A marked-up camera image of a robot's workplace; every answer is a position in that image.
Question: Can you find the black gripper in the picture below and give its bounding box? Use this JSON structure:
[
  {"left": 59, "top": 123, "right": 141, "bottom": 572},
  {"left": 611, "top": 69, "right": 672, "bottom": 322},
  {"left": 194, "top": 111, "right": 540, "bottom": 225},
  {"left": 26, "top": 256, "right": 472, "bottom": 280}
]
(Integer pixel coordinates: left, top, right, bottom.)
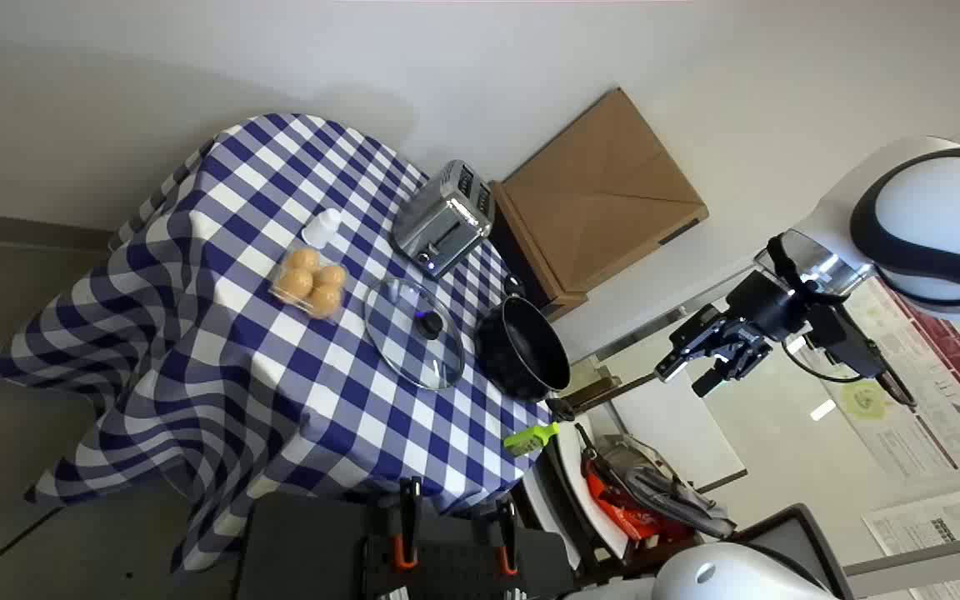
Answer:
[{"left": 652, "top": 269, "right": 812, "bottom": 399}]

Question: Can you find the silver metal toaster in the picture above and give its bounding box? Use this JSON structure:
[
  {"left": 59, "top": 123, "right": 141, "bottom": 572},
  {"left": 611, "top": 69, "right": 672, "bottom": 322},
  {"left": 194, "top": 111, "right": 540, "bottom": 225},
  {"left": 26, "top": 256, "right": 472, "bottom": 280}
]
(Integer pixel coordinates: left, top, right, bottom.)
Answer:
[{"left": 387, "top": 160, "right": 495, "bottom": 280}]

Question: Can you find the white poster with red stripe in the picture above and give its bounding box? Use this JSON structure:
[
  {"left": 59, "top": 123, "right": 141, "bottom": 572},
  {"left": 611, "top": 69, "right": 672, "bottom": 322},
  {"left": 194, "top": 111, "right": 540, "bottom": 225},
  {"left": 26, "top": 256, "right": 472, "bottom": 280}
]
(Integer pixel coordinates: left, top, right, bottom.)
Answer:
[{"left": 834, "top": 275, "right": 960, "bottom": 472}]

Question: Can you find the black cooking pot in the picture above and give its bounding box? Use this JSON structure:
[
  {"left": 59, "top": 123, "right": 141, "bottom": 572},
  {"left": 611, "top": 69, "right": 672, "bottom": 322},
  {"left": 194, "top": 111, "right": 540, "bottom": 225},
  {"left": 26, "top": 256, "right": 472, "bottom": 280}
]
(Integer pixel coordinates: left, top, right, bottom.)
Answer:
[{"left": 470, "top": 295, "right": 576, "bottom": 403}]

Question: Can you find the orange and black bag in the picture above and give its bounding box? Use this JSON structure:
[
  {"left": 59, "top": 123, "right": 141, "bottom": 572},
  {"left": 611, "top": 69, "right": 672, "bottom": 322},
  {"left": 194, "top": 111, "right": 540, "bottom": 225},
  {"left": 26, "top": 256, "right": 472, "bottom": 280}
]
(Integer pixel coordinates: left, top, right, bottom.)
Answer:
[{"left": 576, "top": 431, "right": 741, "bottom": 550}]

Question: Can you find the black perforated breadboard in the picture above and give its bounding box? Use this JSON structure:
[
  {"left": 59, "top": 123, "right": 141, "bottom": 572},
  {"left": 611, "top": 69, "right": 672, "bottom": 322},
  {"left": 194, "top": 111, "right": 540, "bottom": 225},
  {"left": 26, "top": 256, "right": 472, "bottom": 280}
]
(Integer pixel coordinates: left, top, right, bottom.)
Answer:
[{"left": 230, "top": 490, "right": 576, "bottom": 600}]

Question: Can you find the black clamp with orange handle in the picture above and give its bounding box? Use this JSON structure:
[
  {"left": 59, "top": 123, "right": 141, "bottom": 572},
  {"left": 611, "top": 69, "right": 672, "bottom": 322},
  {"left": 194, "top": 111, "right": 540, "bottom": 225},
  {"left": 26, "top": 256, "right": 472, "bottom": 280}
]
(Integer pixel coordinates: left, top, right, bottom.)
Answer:
[
  {"left": 494, "top": 498, "right": 531, "bottom": 585},
  {"left": 387, "top": 478, "right": 427, "bottom": 578}
]

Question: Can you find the white printed paper sheet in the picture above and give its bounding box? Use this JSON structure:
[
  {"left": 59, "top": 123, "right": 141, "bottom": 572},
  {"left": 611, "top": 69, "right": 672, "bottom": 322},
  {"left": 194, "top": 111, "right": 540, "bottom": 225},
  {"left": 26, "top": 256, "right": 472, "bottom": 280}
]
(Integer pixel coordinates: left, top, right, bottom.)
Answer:
[{"left": 861, "top": 472, "right": 960, "bottom": 600}]

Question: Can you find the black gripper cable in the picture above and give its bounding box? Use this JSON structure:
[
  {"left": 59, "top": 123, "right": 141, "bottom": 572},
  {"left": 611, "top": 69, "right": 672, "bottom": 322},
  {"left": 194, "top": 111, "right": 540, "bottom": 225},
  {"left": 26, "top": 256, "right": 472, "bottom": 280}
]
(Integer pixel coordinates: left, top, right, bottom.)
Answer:
[{"left": 783, "top": 330, "right": 863, "bottom": 391}]

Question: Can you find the blue white checked tablecloth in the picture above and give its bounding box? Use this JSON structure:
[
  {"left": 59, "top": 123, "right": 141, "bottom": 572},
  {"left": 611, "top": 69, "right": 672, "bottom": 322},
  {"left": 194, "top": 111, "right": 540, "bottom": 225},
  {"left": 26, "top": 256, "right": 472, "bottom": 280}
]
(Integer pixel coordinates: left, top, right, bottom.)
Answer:
[{"left": 0, "top": 111, "right": 555, "bottom": 578}]

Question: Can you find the small white plastic bottle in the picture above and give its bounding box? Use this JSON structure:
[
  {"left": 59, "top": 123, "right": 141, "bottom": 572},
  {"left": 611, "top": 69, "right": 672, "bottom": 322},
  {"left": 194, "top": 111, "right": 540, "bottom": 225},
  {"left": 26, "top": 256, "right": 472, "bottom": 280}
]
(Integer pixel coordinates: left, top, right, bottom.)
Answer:
[{"left": 299, "top": 207, "right": 345, "bottom": 253}]

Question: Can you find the large brown cardboard box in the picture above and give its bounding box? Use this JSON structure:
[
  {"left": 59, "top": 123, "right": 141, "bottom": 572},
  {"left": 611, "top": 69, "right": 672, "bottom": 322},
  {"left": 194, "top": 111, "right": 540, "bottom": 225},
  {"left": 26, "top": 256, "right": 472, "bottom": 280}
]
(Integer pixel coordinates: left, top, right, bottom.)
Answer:
[{"left": 495, "top": 86, "right": 713, "bottom": 305}]

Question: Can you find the glass pot lid black knob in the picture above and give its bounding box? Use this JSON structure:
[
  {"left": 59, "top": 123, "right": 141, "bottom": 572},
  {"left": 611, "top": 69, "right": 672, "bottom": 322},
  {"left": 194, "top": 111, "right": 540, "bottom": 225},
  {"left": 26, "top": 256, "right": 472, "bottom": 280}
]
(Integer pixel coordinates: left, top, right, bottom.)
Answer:
[{"left": 361, "top": 275, "right": 470, "bottom": 396}]

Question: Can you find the pack of brown eggs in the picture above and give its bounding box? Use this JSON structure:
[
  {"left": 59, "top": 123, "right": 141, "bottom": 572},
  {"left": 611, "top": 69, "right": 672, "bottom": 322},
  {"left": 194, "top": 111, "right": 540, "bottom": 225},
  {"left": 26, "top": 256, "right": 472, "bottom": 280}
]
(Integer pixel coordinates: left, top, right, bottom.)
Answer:
[{"left": 271, "top": 242, "right": 350, "bottom": 322}]

